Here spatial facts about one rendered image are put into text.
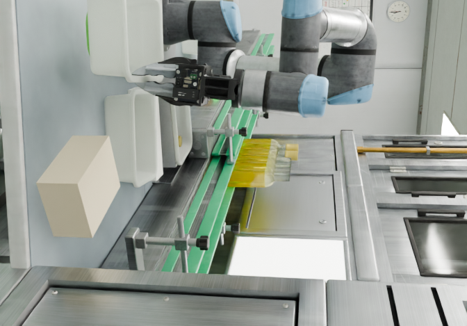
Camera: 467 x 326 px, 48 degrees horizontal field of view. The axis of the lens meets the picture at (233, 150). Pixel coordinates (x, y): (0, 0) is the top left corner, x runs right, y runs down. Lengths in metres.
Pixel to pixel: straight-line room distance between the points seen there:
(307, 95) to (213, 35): 0.68
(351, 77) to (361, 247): 0.51
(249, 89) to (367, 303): 0.40
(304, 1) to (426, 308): 0.57
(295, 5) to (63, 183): 0.52
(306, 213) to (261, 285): 0.92
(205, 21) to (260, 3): 6.05
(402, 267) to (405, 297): 0.76
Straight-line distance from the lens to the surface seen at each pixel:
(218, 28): 1.56
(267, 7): 7.61
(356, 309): 0.80
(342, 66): 1.38
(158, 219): 1.37
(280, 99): 0.93
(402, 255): 1.65
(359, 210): 1.78
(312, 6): 1.02
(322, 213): 1.75
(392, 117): 8.02
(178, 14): 1.58
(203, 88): 0.93
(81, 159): 1.00
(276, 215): 1.73
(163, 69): 0.98
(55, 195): 0.97
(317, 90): 0.93
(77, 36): 1.12
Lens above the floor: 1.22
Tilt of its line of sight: 9 degrees down
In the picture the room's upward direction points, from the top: 91 degrees clockwise
